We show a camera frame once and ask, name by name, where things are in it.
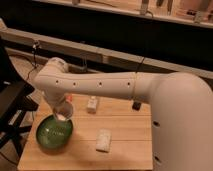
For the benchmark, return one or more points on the white ceramic cup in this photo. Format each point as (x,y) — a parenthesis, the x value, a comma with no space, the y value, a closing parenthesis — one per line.
(63,112)

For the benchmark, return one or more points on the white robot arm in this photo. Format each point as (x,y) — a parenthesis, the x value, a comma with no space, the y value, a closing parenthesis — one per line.
(181,109)

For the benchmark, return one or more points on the green ceramic bowl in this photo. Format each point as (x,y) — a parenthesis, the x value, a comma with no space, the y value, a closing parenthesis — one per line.
(52,133)

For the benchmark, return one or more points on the small white box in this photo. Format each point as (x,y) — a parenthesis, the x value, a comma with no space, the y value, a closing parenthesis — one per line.
(92,104)

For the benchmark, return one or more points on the small black object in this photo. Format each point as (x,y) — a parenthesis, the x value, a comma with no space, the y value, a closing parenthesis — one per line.
(136,105)

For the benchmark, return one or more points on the black chair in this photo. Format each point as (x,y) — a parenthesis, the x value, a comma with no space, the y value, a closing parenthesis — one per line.
(14,102)

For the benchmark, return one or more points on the wooden shelf rail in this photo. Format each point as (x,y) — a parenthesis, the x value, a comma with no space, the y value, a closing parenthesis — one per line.
(93,53)

